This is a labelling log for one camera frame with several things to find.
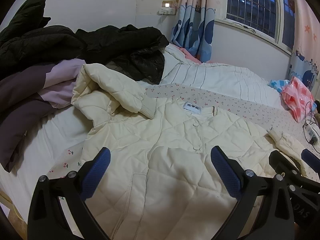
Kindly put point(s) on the wall socket with light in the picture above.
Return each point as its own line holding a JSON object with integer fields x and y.
{"x": 167, "y": 8}

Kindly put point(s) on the light blue plastic bag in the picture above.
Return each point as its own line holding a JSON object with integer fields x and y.
{"x": 279, "y": 85}

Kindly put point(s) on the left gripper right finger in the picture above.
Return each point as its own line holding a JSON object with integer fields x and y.
{"x": 275, "y": 219}

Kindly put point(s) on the cherry print bed sheet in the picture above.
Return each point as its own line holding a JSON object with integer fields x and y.
{"x": 250, "y": 109}

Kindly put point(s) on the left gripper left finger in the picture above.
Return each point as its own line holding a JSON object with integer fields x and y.
{"x": 46, "y": 219}

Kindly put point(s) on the barred window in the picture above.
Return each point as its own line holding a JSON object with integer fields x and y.
{"x": 274, "y": 18}

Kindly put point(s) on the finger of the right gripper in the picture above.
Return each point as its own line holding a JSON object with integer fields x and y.
{"x": 282, "y": 165}
{"x": 310, "y": 158}

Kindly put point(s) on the black garment pile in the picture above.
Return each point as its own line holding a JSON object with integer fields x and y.
{"x": 28, "y": 41}

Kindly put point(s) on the blue patterned curtain left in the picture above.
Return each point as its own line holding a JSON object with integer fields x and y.
{"x": 194, "y": 28}

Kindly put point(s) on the white power strip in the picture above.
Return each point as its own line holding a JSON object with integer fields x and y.
{"x": 312, "y": 135}

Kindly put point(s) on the blue patterned curtain right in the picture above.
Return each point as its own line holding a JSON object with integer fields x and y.
{"x": 304, "y": 63}

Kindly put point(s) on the purple lilac garment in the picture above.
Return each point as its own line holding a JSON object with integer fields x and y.
{"x": 29, "y": 96}

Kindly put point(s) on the white striped duvet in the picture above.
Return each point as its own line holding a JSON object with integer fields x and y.
{"x": 236, "y": 82}

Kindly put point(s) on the blue patterned curtain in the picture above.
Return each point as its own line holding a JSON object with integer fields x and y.
{"x": 194, "y": 28}
{"x": 304, "y": 63}

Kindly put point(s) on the pink plastic bag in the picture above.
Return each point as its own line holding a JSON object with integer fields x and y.
{"x": 298, "y": 99}

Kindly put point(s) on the cream quilted jacket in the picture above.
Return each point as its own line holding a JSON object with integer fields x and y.
{"x": 161, "y": 183}

